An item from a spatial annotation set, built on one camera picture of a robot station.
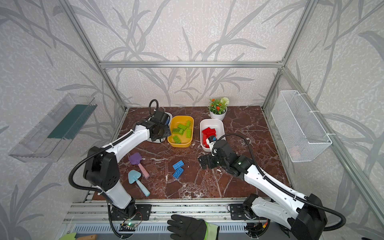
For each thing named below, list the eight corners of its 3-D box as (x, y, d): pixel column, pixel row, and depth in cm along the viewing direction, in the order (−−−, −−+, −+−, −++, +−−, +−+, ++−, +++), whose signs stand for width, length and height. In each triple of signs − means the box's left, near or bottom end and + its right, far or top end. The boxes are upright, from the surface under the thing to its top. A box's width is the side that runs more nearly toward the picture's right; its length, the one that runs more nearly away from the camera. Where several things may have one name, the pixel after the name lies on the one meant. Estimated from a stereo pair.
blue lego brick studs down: (172, 176, 88) (171, 174, 86) (179, 167, 91) (178, 166, 89) (177, 180, 86) (177, 178, 85) (184, 171, 90) (184, 169, 88)
